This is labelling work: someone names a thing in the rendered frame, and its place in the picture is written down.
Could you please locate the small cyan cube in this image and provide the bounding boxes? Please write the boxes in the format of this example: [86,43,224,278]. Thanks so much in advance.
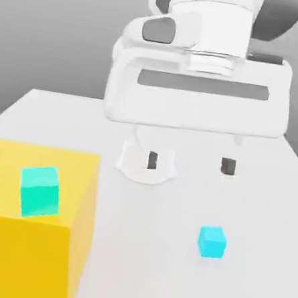
[194,223,230,262]

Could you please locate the small teal cube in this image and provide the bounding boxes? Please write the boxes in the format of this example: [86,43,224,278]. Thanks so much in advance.
[13,161,67,224]

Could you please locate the large orange box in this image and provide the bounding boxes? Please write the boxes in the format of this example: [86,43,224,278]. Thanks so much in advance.
[0,138,107,298]

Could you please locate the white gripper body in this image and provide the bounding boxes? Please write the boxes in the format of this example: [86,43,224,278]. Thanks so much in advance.
[100,33,298,149]

